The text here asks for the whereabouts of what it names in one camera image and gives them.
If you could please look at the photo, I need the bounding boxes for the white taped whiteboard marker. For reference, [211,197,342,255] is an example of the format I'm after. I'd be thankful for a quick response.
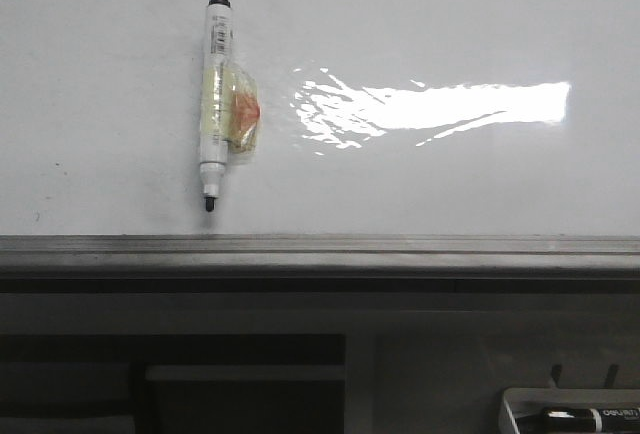
[199,0,261,213]

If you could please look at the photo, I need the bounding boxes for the grey cabinet under whiteboard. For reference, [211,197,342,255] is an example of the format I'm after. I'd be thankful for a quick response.
[1,293,639,433]

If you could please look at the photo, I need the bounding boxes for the white marker tray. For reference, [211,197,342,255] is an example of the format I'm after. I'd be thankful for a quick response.
[498,387,639,433]

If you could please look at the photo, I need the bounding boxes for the black capped marker in tray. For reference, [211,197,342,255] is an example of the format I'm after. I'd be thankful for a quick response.
[516,407,639,433]

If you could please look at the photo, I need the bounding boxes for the white whiteboard with metal frame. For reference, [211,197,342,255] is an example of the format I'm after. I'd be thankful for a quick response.
[1,0,639,276]

